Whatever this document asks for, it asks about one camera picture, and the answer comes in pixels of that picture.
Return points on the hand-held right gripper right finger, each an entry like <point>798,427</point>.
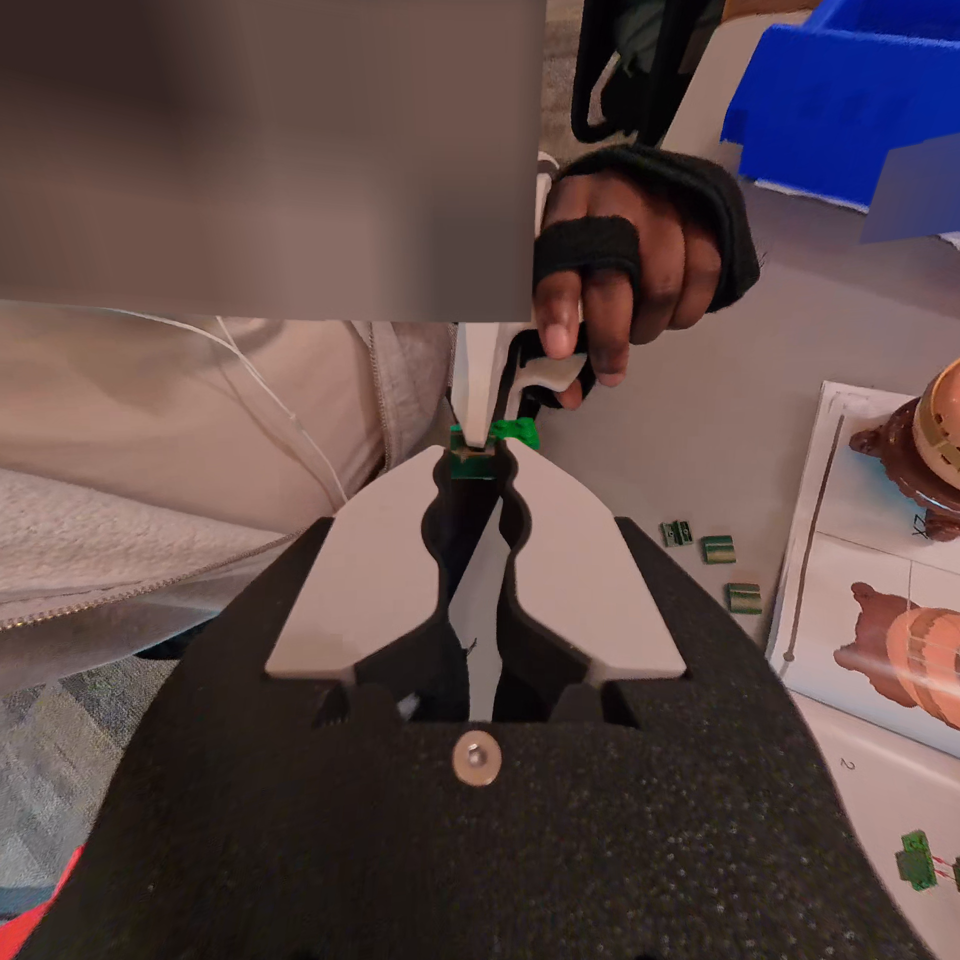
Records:
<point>592,592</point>

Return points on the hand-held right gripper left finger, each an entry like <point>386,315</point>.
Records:
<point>360,585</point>

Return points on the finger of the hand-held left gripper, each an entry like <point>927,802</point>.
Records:
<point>476,375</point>
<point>517,390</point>

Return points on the bright green toy brick plate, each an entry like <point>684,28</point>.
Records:
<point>517,433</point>

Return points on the dark green toy brick tile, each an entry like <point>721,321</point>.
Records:
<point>744,598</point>
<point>472,466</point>
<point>676,534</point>
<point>718,549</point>

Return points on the person's left hand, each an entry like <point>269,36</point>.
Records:
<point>660,255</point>

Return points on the person's beige zip jacket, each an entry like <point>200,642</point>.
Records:
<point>187,450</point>

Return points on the instruction booklet with pot picture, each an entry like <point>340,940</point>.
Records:
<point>847,585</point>

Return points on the white paper sheet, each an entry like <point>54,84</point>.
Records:
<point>795,192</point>

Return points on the dark backpack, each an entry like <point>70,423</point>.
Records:
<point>664,67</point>

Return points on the brown bonsai pot model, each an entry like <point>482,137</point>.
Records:
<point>900,465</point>

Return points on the blue plastic bin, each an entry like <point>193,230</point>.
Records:
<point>810,97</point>

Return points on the red object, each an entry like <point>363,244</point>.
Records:
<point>30,922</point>

